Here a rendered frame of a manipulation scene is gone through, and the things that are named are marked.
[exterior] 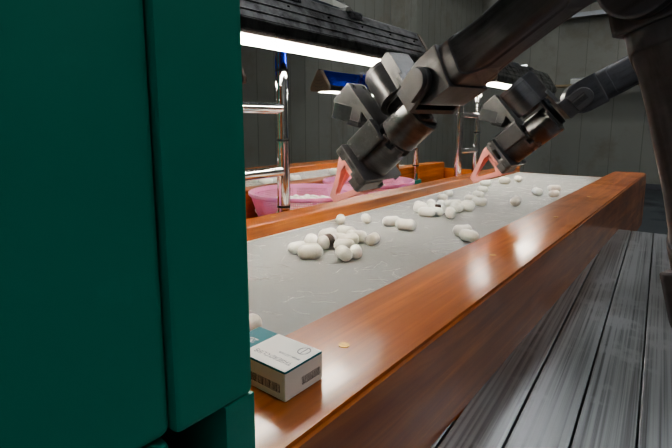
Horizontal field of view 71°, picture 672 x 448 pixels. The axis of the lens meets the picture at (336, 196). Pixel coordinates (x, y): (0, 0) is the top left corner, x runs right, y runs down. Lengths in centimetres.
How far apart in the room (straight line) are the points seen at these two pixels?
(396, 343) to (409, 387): 3
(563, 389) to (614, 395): 5
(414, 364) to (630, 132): 775
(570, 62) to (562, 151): 135
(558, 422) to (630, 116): 763
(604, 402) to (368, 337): 26
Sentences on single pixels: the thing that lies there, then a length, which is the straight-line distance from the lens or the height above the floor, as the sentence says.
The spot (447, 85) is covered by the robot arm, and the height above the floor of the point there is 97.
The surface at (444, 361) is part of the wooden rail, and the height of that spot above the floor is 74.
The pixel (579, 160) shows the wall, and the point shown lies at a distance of 812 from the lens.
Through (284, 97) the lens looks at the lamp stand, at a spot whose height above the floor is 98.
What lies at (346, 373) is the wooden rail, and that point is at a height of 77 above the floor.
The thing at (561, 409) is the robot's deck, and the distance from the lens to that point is 52.
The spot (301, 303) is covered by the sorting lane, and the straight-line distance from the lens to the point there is 52.
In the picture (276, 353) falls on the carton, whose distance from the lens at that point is 32.
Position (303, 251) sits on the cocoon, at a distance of 66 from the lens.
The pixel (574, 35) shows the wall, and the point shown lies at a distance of 823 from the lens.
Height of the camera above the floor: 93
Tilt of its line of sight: 9 degrees down
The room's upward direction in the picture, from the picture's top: straight up
